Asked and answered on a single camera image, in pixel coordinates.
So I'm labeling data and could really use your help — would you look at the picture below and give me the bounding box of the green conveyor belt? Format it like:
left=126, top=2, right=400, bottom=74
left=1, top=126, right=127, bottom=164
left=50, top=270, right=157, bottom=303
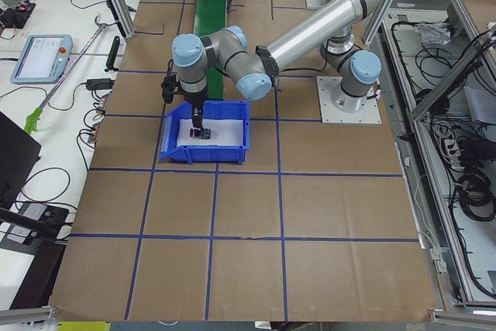
left=193, top=0, right=229, bottom=101

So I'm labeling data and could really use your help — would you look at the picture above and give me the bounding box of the green handled reach grabber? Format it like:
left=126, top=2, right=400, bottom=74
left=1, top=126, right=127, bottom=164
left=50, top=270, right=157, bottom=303
left=24, top=16, right=109, bottom=134

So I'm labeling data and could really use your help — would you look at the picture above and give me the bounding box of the white foam pad left bin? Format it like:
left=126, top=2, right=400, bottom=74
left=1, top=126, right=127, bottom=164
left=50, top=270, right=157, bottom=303
left=177, top=119, right=244, bottom=146

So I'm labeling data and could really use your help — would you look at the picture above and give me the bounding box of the teach pendant tablet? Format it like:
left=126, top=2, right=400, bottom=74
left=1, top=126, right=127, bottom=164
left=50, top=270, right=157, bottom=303
left=10, top=34, right=73, bottom=84

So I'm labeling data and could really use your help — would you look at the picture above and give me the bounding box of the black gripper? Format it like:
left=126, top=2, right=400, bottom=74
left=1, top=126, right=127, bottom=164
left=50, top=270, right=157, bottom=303
left=184, top=91, right=208, bottom=129

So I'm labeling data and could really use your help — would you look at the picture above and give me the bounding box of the black monitor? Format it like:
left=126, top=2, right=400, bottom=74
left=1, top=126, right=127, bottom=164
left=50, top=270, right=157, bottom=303
left=0, top=112, right=41, bottom=210

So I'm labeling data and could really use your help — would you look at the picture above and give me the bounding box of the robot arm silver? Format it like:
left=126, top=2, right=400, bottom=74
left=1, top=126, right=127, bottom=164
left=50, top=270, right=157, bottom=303
left=171, top=0, right=381, bottom=132

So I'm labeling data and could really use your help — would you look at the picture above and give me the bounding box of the blue bin left side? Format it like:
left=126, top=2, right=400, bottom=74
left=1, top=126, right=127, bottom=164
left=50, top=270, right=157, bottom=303
left=160, top=101, right=250, bottom=164

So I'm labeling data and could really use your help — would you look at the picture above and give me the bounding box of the red mushroom push button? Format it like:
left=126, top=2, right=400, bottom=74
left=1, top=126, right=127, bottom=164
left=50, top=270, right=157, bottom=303
left=189, top=128, right=212, bottom=140

